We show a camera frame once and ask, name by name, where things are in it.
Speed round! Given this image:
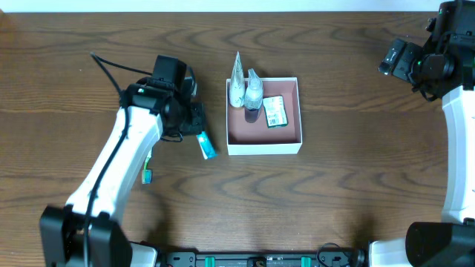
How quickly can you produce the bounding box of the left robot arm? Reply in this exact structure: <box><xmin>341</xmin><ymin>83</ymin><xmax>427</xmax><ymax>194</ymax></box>
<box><xmin>39</xmin><ymin>76</ymin><xmax>206</xmax><ymax>266</ymax></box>

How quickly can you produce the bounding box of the white box pink interior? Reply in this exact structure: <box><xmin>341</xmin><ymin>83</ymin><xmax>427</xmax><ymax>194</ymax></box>
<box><xmin>226</xmin><ymin>77</ymin><xmax>303</xmax><ymax>156</ymax></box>

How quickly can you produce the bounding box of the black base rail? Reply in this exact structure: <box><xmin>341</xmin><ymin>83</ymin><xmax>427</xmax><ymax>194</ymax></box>
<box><xmin>155</xmin><ymin>248</ymin><xmax>369</xmax><ymax>267</ymax></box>

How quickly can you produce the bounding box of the white lotion tube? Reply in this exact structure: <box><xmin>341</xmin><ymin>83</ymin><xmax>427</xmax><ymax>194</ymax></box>
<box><xmin>229</xmin><ymin>53</ymin><xmax>246</xmax><ymax>108</ymax></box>

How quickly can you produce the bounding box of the green white soap packet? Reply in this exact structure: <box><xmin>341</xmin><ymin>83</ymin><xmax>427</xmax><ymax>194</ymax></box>
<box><xmin>263</xmin><ymin>96</ymin><xmax>288</xmax><ymax>128</ymax></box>

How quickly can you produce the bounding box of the teal toothpaste tube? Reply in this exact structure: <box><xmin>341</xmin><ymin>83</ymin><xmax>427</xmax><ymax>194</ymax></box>
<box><xmin>197</xmin><ymin>131</ymin><xmax>217</xmax><ymax>159</ymax></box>

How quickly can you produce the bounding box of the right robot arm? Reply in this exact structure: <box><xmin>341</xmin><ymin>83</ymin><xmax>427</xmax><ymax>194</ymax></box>
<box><xmin>367</xmin><ymin>1</ymin><xmax>474</xmax><ymax>266</ymax></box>

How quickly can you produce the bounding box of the green white toothbrush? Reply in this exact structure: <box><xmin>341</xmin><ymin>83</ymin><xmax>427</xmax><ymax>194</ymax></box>
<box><xmin>142</xmin><ymin>149</ymin><xmax>153</xmax><ymax>185</ymax></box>

